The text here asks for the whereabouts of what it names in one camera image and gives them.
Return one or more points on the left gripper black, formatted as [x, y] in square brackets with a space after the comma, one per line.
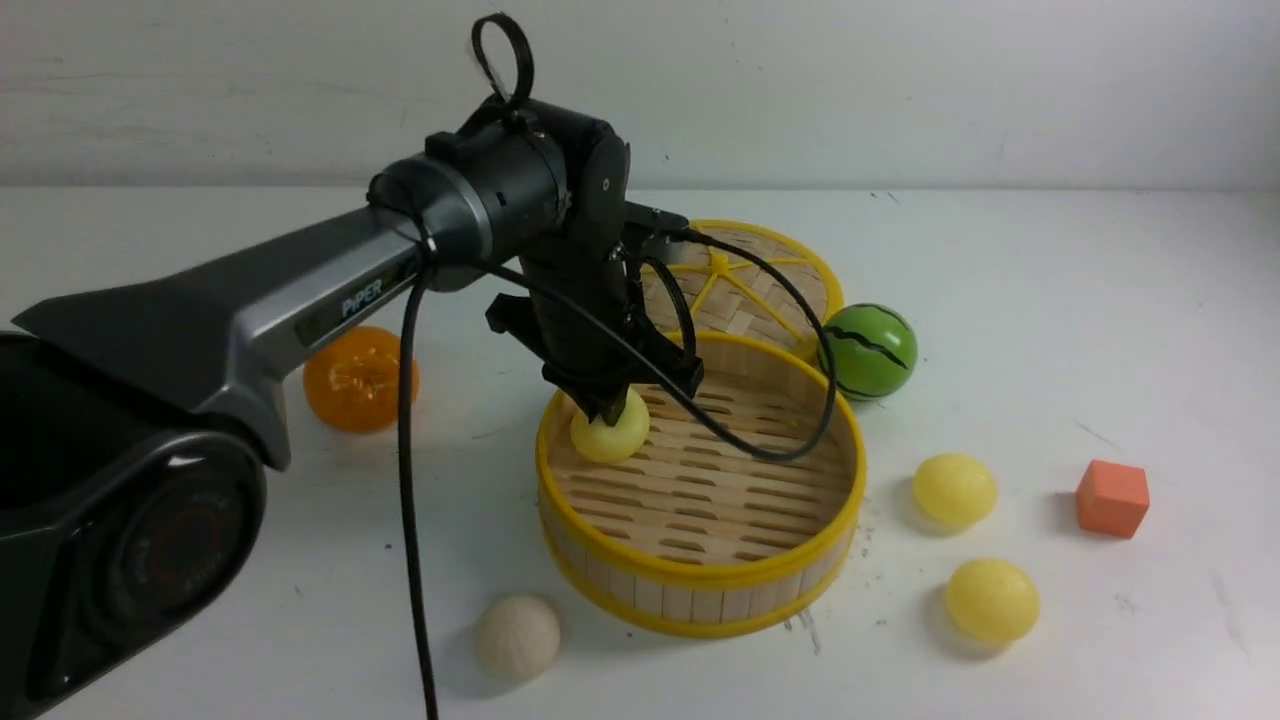
[586, 320]

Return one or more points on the yellow bun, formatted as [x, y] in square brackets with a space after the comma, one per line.
[993, 601]
[602, 443]
[955, 491]

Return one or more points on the white bun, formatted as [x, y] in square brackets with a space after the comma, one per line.
[517, 638]

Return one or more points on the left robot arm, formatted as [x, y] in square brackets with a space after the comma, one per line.
[138, 422]

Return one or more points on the woven bamboo steamer lid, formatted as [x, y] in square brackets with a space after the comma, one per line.
[728, 294]

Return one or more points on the bamboo steamer tray yellow rim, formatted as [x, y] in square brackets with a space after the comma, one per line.
[690, 537]

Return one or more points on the orange toy tangerine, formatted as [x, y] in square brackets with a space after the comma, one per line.
[352, 385]

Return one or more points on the green toy watermelon ball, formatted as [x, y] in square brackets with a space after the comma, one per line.
[874, 348]

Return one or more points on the orange foam cube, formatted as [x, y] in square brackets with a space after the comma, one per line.
[1112, 499]

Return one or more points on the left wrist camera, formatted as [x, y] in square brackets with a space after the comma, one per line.
[655, 220]

